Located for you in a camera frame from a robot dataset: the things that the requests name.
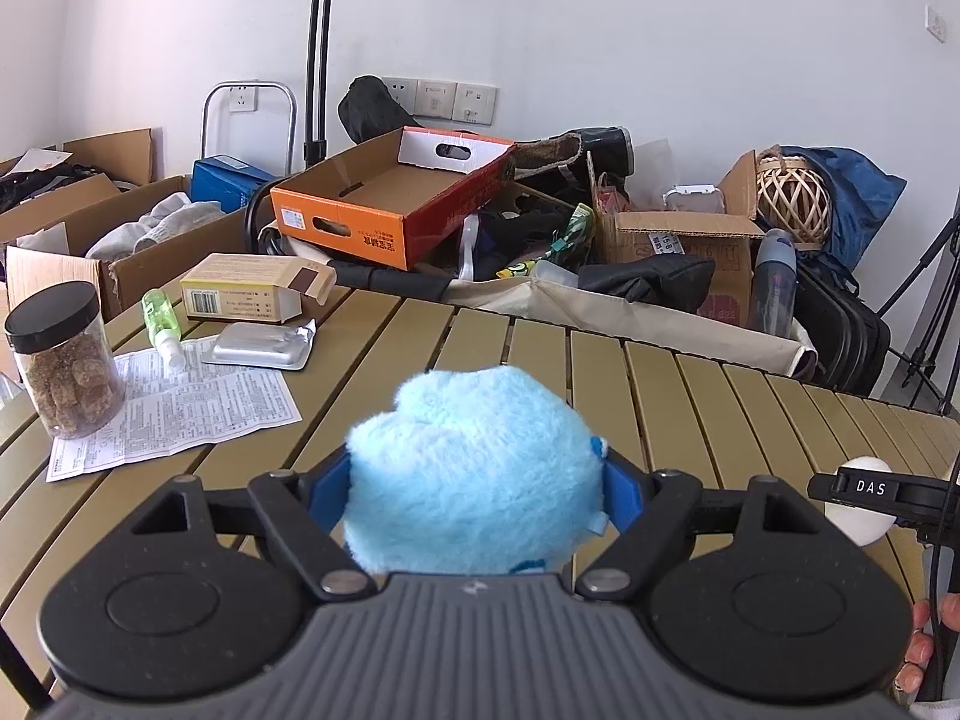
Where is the white egg-shaped object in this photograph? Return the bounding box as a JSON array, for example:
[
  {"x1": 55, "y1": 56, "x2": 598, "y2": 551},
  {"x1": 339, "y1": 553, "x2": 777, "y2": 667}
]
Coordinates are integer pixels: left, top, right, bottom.
[{"x1": 823, "y1": 456, "x2": 897, "y2": 547}]

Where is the silver hand truck handle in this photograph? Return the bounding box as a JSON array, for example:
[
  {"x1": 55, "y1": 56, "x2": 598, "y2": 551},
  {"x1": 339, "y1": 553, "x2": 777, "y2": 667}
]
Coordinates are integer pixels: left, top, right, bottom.
[{"x1": 201, "y1": 80, "x2": 297, "y2": 166}]

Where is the cardboard box with grey clothes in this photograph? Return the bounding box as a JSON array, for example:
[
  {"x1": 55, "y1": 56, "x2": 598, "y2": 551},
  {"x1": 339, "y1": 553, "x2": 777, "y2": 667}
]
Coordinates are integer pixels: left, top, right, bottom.
[{"x1": 0, "y1": 176, "x2": 252, "y2": 320}]

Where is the tan paper carton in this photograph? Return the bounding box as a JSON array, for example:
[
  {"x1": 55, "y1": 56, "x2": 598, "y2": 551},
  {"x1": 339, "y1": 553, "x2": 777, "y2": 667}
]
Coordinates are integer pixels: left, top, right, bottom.
[{"x1": 180, "y1": 253, "x2": 338, "y2": 322}]

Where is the black flat bag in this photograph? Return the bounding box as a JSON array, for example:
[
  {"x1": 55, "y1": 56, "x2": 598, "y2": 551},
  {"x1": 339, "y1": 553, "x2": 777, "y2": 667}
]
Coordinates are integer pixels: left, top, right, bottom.
[{"x1": 577, "y1": 255, "x2": 715, "y2": 308}]

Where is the open brown cardboard box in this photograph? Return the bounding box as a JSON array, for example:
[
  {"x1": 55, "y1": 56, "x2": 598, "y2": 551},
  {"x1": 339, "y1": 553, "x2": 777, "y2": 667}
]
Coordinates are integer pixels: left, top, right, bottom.
[{"x1": 589, "y1": 150, "x2": 766, "y2": 327}]

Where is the black backpack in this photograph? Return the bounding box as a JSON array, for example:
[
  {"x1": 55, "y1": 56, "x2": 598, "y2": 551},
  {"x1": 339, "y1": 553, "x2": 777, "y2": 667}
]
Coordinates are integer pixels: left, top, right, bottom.
[{"x1": 791, "y1": 255, "x2": 892, "y2": 395}]

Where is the silver blister pack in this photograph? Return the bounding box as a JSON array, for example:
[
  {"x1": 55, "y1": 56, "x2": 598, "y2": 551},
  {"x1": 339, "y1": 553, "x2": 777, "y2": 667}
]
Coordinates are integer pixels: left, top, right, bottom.
[{"x1": 201, "y1": 319, "x2": 320, "y2": 372}]

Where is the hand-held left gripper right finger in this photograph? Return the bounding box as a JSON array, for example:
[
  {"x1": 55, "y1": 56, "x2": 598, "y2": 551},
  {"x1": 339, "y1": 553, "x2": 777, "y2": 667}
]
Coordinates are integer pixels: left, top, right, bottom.
[{"x1": 574, "y1": 450, "x2": 826, "y2": 602}]

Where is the orange cardboard tray box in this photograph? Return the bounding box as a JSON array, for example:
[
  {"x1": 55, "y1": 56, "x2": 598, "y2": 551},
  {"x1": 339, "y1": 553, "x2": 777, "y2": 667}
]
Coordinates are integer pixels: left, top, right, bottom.
[{"x1": 268, "y1": 126, "x2": 518, "y2": 271}]

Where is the wicker ball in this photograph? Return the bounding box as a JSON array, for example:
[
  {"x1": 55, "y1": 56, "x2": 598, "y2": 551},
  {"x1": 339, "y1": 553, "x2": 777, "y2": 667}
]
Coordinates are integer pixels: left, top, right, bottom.
[{"x1": 754, "y1": 150, "x2": 833, "y2": 248}]

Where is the person's right hand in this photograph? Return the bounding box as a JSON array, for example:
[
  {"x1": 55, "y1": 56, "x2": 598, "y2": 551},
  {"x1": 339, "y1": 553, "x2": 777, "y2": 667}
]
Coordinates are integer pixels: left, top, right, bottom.
[{"x1": 895, "y1": 594, "x2": 960, "y2": 700}]

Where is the small green bottle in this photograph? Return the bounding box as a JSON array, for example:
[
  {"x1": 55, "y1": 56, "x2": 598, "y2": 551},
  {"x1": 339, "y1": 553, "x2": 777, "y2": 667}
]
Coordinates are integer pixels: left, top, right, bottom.
[{"x1": 141, "y1": 289, "x2": 187, "y2": 370}]

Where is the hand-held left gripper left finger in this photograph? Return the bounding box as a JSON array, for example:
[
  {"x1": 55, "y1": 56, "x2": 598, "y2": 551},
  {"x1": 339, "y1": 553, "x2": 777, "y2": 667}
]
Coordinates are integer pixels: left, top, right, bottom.
[{"x1": 131, "y1": 454, "x2": 376, "y2": 602}]

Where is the black cloth bag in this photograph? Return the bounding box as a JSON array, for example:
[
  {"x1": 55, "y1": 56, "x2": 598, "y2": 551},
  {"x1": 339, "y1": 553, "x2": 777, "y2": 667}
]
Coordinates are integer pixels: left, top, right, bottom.
[{"x1": 337, "y1": 75, "x2": 410, "y2": 143}]

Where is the light blue plush toy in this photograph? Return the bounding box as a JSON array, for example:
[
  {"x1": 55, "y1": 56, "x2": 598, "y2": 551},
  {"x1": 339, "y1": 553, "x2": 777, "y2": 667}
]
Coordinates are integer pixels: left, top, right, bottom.
[{"x1": 341, "y1": 366, "x2": 610, "y2": 575}]

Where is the blue printed box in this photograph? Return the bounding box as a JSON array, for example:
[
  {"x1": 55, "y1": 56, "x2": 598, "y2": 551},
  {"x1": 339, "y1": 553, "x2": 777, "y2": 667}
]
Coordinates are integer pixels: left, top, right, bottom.
[{"x1": 191, "y1": 154, "x2": 275, "y2": 215}]

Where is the black pull handle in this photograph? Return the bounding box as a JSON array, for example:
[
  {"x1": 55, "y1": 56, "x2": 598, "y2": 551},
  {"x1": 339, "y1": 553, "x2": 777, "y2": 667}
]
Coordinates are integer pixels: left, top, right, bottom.
[{"x1": 296, "y1": 0, "x2": 353, "y2": 166}]

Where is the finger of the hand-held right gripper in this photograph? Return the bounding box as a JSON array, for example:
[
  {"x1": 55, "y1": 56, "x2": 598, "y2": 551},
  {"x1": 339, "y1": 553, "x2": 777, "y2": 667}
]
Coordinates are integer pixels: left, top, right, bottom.
[{"x1": 808, "y1": 467, "x2": 960, "y2": 524}]

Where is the black camera tripod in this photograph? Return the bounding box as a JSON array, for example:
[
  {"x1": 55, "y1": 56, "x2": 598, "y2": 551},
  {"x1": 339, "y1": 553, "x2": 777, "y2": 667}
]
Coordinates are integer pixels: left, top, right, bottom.
[{"x1": 877, "y1": 195, "x2": 960, "y2": 413}]

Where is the clear jar of brown snacks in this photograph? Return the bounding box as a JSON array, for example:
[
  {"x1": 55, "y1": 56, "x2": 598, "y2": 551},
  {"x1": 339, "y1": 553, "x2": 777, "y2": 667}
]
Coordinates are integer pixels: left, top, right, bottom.
[{"x1": 4, "y1": 281, "x2": 127, "y2": 442}]

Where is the green snack packet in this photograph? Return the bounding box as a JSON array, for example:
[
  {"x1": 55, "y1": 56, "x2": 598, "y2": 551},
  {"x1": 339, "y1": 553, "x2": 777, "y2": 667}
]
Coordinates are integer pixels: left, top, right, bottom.
[{"x1": 544, "y1": 202, "x2": 597, "y2": 267}]

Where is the grey water bottle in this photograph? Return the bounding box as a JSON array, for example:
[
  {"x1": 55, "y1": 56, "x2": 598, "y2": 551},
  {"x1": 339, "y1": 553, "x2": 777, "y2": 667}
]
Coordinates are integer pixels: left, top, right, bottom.
[{"x1": 750, "y1": 229, "x2": 797, "y2": 335}]

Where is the dark blue bag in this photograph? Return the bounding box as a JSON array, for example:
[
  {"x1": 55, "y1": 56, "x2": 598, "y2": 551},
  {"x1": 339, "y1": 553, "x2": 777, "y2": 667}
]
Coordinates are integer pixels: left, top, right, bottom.
[{"x1": 780, "y1": 146, "x2": 907, "y2": 278}]

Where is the printed paper leaflet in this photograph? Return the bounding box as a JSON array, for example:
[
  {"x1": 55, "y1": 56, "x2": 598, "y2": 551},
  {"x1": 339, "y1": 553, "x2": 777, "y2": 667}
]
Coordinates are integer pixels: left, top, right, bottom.
[{"x1": 46, "y1": 336, "x2": 305, "y2": 482}]

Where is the cardboard box with dark clothes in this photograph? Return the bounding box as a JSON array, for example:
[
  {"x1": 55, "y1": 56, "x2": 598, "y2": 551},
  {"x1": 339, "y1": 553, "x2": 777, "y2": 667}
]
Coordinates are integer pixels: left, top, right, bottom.
[{"x1": 0, "y1": 127, "x2": 155, "y2": 215}]

